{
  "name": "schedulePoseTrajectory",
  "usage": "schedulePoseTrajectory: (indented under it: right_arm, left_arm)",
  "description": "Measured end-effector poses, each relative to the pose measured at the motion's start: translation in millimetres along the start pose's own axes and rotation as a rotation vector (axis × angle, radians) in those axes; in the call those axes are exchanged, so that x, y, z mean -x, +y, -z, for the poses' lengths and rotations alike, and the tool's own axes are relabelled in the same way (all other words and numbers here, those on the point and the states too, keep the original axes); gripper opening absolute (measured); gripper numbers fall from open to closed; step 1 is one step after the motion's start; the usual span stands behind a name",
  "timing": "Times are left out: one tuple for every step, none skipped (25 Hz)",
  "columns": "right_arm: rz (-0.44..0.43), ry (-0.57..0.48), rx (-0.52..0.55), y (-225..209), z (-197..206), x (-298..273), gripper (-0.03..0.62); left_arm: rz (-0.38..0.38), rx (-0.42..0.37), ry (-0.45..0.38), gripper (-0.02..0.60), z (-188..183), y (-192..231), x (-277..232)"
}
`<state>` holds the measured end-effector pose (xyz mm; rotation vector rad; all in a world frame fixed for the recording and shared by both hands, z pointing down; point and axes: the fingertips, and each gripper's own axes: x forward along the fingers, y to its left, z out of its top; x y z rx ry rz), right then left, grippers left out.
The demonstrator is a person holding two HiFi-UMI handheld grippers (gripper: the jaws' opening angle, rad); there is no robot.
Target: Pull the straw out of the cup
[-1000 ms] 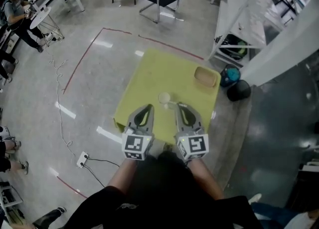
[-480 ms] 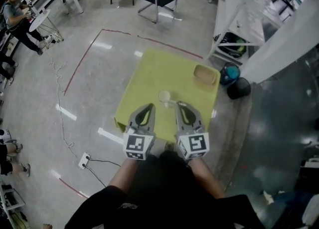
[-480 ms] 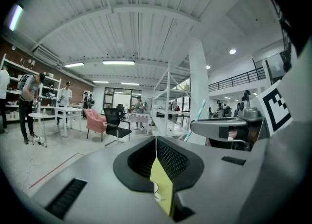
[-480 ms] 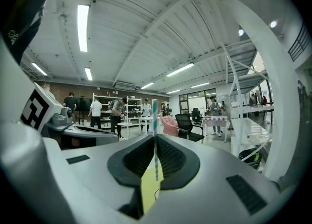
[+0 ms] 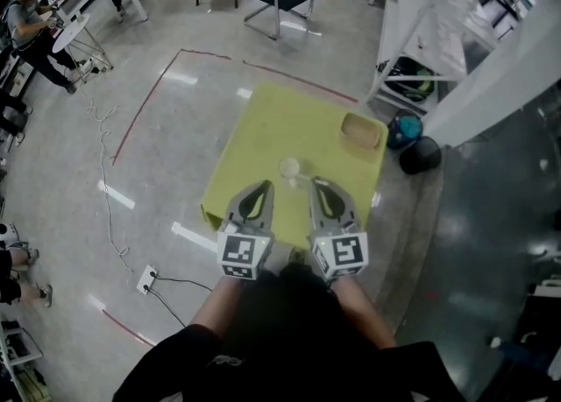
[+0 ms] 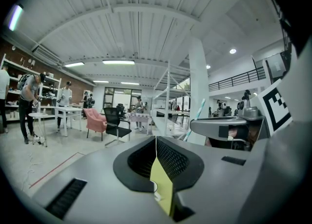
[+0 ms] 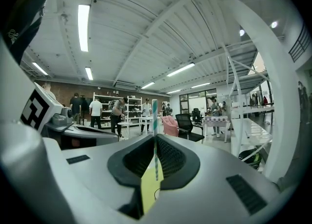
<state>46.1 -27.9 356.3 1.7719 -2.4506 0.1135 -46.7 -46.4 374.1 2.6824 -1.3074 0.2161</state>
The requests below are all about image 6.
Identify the white metal rack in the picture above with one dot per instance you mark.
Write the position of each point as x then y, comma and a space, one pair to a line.
168, 101

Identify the black metal railing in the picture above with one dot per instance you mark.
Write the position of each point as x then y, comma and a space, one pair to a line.
236, 80

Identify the person's black shirt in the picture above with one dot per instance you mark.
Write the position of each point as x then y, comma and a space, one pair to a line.
292, 3

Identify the table with checkered cloth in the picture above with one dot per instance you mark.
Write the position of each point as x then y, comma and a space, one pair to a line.
139, 116

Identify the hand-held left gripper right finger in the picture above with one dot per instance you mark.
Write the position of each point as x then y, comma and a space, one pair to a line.
214, 181

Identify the white wall shelving unit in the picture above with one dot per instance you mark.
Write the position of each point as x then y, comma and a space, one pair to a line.
14, 71

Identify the black mesh office chair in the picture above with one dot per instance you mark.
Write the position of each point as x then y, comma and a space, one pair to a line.
112, 119

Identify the clear plastic cup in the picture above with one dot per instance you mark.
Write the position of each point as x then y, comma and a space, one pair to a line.
158, 195

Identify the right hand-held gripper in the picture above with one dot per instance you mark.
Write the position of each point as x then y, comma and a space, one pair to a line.
275, 108

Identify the ceiling air conditioner unit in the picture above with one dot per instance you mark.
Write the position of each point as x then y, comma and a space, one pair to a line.
47, 54

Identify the striped paper straw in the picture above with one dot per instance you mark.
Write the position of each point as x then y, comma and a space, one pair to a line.
201, 108

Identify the black framed glass doors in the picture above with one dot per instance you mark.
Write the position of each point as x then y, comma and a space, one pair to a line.
122, 97

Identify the yellow square table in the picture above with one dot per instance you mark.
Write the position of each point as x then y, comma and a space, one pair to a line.
164, 176

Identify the small round white table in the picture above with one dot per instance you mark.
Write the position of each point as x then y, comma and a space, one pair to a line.
37, 115

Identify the pink armchair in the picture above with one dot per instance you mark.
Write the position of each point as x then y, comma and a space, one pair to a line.
93, 120

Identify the ceiling tube light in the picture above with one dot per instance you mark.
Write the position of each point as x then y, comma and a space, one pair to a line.
118, 62
15, 17
74, 64

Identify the black swivel office chair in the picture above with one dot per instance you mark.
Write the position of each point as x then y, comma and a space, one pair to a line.
121, 109

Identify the white rectangular table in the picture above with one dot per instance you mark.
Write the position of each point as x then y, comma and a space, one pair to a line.
69, 108

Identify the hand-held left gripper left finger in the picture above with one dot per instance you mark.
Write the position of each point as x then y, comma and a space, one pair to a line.
97, 184

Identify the white square pillar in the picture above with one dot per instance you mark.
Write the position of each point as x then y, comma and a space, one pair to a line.
198, 84

